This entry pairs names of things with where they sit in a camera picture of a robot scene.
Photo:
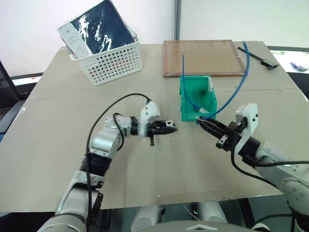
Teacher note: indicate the green plastic bin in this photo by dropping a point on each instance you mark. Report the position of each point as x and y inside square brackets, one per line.
[193, 91]

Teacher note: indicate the grey vertical post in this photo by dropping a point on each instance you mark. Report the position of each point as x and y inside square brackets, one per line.
[178, 19]

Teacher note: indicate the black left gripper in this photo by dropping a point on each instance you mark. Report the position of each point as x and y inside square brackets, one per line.
[151, 131]

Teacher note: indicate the purple patterned item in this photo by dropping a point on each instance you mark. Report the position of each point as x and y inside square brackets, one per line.
[300, 65]

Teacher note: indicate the black table leg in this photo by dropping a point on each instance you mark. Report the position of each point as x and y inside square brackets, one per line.
[247, 212]

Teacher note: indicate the white perforated plastic basket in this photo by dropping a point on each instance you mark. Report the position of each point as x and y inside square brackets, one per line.
[116, 65]

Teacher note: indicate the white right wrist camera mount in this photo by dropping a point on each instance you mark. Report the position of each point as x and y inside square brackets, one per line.
[251, 116]

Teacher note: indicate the grey robot torso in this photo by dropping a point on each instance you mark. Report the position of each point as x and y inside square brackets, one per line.
[198, 227]

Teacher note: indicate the brown wooden board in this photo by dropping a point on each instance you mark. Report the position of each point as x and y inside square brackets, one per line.
[202, 58]

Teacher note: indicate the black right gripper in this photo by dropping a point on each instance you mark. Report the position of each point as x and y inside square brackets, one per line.
[229, 140]

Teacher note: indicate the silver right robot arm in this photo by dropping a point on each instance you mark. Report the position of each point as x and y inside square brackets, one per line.
[277, 159]

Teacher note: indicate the white rounded robot leg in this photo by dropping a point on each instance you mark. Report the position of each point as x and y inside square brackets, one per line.
[146, 217]
[212, 211]

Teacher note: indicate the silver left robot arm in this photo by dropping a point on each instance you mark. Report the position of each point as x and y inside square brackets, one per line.
[103, 142]

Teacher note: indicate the dark blue glossy package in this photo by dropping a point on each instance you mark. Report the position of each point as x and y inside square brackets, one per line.
[103, 26]

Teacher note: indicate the white box with red mark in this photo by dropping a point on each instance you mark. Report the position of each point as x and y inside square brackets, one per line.
[73, 39]

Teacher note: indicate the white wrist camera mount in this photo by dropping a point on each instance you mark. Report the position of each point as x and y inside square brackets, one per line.
[149, 111]
[251, 116]

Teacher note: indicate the white coupler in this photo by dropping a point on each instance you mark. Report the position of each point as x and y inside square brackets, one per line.
[204, 110]

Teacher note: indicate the black flat tool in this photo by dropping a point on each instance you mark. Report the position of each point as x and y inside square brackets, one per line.
[259, 58]

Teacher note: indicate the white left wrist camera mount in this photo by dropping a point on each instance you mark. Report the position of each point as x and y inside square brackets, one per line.
[149, 111]

